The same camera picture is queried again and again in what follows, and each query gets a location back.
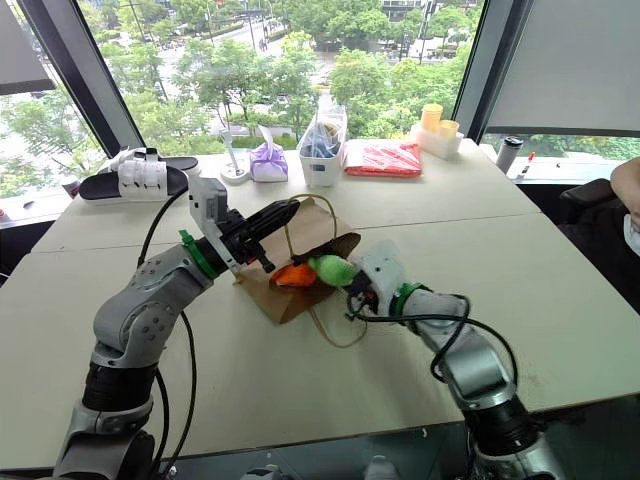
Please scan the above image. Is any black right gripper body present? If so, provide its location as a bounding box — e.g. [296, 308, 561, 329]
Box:
[343, 277, 379, 322]

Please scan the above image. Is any orange plush toy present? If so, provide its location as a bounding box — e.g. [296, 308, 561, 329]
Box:
[269, 262, 319, 291]

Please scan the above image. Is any white stand with round base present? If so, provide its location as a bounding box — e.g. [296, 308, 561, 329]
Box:
[219, 130, 252, 184]

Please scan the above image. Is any red folded plastic bag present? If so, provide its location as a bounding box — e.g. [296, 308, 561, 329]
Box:
[343, 138, 424, 179]

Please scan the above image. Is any white bin with sundries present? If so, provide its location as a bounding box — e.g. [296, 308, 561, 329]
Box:
[296, 104, 349, 188]

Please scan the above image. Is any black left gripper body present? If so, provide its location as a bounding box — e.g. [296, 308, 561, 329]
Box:
[219, 208, 276, 274]

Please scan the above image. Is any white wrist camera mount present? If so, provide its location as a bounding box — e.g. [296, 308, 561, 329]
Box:
[352, 239, 409, 319]
[187, 172, 242, 275]

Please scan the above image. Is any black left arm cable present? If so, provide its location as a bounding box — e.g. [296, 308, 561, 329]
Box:
[136, 188, 199, 475]

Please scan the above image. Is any silver thermos with black lid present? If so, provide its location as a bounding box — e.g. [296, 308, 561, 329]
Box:
[495, 135, 525, 177]

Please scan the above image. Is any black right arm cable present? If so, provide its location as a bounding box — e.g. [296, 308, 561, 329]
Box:
[344, 293, 519, 387]

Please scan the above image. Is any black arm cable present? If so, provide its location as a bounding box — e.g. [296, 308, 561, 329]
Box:
[136, 188, 199, 475]
[344, 293, 519, 387]

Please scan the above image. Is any grey roller blind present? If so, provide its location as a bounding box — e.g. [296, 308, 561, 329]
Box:
[0, 0, 58, 97]
[483, 0, 640, 139]

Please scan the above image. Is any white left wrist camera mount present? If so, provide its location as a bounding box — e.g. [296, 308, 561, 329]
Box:
[187, 172, 242, 275]

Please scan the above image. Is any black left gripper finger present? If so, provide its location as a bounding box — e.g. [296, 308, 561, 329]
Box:
[249, 204, 301, 244]
[243, 198, 303, 230]

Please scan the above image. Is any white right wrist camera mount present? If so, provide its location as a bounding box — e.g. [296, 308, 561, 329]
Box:
[352, 239, 409, 319]

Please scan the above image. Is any green plush toy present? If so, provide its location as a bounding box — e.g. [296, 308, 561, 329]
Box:
[306, 254, 359, 288]

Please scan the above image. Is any purple and white tissue pack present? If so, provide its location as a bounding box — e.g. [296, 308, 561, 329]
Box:
[248, 124, 291, 184]

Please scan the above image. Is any tall yellow cup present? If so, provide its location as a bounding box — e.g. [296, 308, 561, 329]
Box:
[419, 103, 445, 134]

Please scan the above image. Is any black chair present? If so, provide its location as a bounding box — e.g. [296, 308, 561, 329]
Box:
[558, 177, 640, 314]

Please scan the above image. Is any brown paper bag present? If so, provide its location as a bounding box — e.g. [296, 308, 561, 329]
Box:
[233, 193, 369, 350]

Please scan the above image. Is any white rectangular tray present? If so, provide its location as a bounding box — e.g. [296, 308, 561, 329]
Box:
[409, 122, 465, 162]

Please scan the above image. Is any grey rounded shape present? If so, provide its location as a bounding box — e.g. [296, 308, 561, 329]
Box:
[363, 454, 401, 480]
[245, 463, 282, 480]

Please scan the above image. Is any dark window frame post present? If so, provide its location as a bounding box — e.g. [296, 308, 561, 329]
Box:
[452, 0, 524, 139]
[16, 0, 147, 159]

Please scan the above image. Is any black slipper with white strap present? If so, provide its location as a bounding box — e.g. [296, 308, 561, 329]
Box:
[78, 146, 202, 208]

